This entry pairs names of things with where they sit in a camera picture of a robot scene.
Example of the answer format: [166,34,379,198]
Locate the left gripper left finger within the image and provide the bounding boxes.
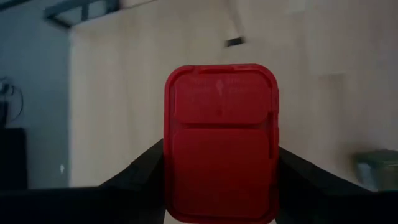
[0,138,166,224]

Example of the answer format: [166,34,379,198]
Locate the red-lid spice container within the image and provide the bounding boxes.
[164,63,280,224]

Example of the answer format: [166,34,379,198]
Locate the green-lid spice jar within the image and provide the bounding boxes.
[353,149,398,192]

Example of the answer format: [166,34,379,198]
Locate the black aluminium table frame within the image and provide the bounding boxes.
[43,0,123,29]

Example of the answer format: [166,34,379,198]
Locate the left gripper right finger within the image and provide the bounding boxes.
[275,146,398,224]

